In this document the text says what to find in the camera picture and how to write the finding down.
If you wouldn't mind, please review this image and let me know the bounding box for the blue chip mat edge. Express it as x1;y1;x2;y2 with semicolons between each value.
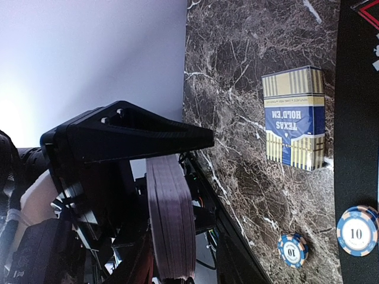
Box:
336;205;378;257

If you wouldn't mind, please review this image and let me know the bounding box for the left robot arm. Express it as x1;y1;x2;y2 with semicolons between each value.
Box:
1;101;214;283

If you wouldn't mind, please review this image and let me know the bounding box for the blue white chip stack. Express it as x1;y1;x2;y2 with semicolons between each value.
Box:
277;233;309;269

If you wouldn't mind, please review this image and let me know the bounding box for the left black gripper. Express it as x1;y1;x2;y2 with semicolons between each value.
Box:
40;101;214;283

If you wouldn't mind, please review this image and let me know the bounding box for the gold card box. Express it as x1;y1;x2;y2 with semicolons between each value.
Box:
262;66;325;171

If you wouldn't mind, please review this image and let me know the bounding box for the red-backed card deck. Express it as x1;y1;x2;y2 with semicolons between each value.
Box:
146;155;196;280

